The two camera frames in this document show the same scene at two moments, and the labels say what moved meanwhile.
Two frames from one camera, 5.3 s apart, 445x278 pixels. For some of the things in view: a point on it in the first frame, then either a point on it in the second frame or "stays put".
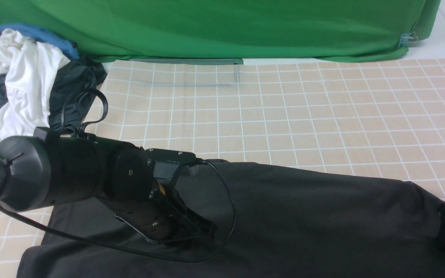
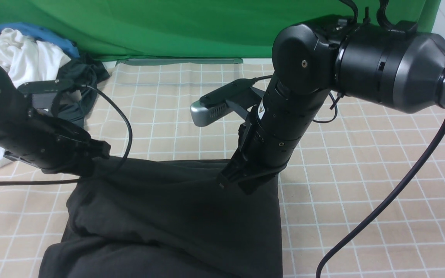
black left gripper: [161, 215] -> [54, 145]
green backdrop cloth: [224, 30] stays put
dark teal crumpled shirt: [73, 94] stays put
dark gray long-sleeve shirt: [272, 222] stays put
